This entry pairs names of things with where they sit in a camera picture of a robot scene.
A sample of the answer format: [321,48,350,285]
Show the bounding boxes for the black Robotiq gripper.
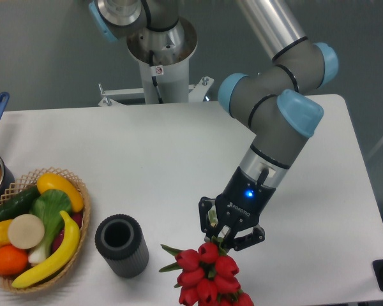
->
[198,168,276,251]

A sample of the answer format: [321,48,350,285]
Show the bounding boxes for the red tulip bouquet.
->
[160,237,254,305]

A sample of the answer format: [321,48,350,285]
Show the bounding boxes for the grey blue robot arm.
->
[89,1,338,251]

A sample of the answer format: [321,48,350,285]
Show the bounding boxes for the dark grey ribbed vase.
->
[94,214,149,279]

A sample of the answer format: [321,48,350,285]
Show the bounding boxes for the yellow banana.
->
[11,210,80,289]

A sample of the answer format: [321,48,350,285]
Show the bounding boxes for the yellow squash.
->
[36,173,84,213]

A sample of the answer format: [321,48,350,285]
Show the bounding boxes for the woven wicker basket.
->
[0,167,91,294]

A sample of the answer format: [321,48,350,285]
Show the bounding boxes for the beige round radish slice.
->
[7,214,45,249]

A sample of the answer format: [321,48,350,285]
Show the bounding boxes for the green cucumber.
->
[0,186,40,222]

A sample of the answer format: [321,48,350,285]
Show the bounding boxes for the orange fruit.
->
[0,245,28,276]

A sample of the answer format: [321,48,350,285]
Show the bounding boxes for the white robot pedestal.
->
[98,17,214,106]

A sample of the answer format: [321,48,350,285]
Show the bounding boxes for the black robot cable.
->
[147,50,164,105]

